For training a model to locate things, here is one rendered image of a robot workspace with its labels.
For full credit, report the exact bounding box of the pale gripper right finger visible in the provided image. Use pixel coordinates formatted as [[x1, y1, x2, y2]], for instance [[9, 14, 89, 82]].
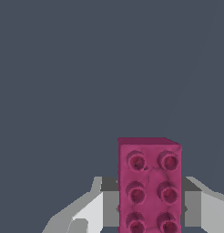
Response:
[[180, 176, 224, 233]]

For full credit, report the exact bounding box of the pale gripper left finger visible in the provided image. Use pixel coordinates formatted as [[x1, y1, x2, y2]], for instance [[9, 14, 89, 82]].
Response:
[[41, 176, 120, 233]]

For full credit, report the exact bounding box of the magenta studded toy brick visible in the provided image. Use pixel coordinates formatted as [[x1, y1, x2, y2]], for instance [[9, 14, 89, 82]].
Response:
[[117, 137, 183, 233]]

